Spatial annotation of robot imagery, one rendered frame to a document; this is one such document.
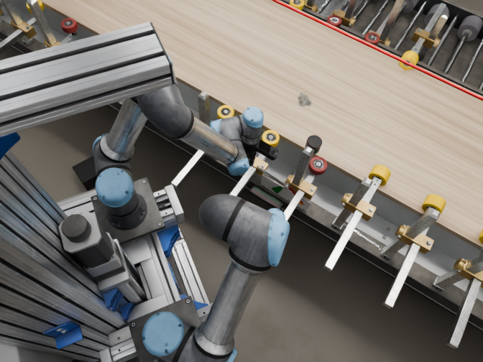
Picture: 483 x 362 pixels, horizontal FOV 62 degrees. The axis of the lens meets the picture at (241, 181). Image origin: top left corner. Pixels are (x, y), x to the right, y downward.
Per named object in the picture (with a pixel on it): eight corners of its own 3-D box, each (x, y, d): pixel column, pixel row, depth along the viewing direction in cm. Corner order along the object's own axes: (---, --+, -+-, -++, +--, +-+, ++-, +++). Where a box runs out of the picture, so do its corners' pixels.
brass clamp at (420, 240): (423, 255, 161) (429, 251, 157) (392, 237, 164) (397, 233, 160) (429, 243, 164) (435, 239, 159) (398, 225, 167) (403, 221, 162)
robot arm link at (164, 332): (160, 309, 126) (154, 301, 114) (198, 330, 124) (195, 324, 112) (139, 346, 121) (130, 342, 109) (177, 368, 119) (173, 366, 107)
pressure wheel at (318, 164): (317, 186, 187) (322, 174, 177) (302, 177, 189) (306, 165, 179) (325, 173, 191) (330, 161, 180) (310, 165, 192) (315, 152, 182)
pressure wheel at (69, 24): (67, 34, 224) (60, 17, 213) (83, 33, 224) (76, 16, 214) (67, 44, 220) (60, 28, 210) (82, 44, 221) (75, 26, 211)
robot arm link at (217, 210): (179, 217, 97) (208, 239, 144) (219, 237, 95) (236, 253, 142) (201, 175, 99) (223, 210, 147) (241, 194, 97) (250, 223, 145)
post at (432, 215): (387, 258, 183) (438, 219, 140) (381, 254, 184) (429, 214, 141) (391, 252, 184) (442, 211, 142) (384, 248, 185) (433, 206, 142)
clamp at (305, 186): (310, 200, 181) (312, 195, 177) (284, 185, 184) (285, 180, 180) (315, 191, 183) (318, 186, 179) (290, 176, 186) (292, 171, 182)
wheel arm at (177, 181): (177, 189, 185) (176, 185, 181) (171, 186, 185) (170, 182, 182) (230, 125, 202) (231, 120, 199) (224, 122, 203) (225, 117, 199)
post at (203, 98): (207, 157, 210) (204, 98, 167) (202, 154, 211) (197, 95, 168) (211, 153, 211) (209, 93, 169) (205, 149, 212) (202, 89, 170)
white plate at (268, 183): (306, 212, 191) (310, 204, 183) (260, 184, 197) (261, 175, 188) (307, 211, 192) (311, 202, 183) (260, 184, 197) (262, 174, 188)
